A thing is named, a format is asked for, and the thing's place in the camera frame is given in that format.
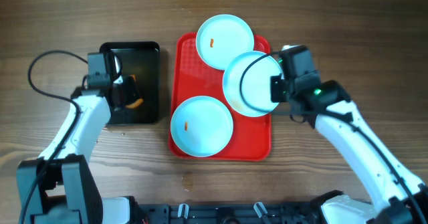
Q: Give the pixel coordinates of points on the red plastic tray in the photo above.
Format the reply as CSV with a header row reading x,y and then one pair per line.
x,y
252,137

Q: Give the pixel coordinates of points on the orange green sponge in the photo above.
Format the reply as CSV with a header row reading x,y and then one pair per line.
x,y
133,96

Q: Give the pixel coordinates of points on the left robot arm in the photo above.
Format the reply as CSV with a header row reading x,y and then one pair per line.
x,y
57,186

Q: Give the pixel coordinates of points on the white plate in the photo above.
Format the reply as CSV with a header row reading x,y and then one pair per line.
x,y
246,86
232,37
210,126

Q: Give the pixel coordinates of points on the black rectangular water basin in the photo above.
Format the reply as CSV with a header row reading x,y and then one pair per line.
x,y
141,59

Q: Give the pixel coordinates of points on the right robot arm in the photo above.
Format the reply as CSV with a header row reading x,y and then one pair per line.
x,y
396,194

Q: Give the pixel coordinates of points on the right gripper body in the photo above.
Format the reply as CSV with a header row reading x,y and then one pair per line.
x,y
279,91

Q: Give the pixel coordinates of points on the white plate top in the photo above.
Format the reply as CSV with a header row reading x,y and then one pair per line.
x,y
232,37

